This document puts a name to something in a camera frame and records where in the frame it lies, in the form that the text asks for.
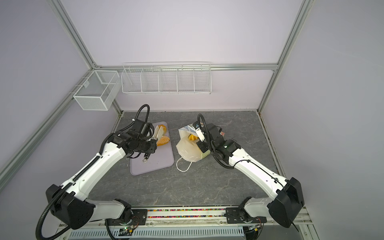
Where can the cream and steel tongs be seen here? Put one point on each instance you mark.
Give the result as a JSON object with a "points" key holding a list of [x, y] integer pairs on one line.
{"points": [[156, 136]]}

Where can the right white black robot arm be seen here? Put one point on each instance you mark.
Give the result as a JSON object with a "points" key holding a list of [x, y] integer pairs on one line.
{"points": [[286, 198]]}

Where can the printed paper gift bag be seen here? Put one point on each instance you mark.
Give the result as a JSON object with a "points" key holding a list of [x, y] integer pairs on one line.
{"points": [[188, 150]]}

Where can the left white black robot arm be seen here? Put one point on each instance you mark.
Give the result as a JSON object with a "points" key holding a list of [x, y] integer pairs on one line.
{"points": [[70, 201]]}

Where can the long white wire basket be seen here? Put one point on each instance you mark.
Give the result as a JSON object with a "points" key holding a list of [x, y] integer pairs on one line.
{"points": [[166, 78]]}

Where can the lavender plastic tray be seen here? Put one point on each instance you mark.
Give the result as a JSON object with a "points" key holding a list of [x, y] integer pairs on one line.
{"points": [[162, 158]]}

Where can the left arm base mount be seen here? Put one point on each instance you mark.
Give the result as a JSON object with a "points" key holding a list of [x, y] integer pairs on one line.
{"points": [[133, 217]]}

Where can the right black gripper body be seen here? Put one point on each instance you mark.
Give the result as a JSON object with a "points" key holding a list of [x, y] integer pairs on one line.
{"points": [[203, 146]]}

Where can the sesame fake bread roll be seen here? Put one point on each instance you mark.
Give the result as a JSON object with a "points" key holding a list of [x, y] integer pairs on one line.
{"points": [[162, 129]]}

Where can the orange fake croissant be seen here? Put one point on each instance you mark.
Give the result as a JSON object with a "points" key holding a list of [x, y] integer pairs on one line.
{"points": [[163, 140]]}

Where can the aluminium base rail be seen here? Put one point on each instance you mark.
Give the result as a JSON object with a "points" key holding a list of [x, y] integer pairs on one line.
{"points": [[200, 215]]}

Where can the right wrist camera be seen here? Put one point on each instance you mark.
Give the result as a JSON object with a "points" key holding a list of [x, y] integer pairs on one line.
{"points": [[200, 134]]}

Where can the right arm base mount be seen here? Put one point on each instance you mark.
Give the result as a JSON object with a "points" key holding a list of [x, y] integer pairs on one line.
{"points": [[239, 216]]}

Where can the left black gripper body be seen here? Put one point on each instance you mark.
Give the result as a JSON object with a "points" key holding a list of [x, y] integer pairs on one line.
{"points": [[146, 146]]}

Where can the small white mesh basket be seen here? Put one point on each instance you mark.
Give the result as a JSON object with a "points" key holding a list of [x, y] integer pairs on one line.
{"points": [[99, 90]]}

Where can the yellow fake bread in bag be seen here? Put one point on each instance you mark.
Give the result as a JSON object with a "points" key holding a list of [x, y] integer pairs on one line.
{"points": [[193, 138]]}

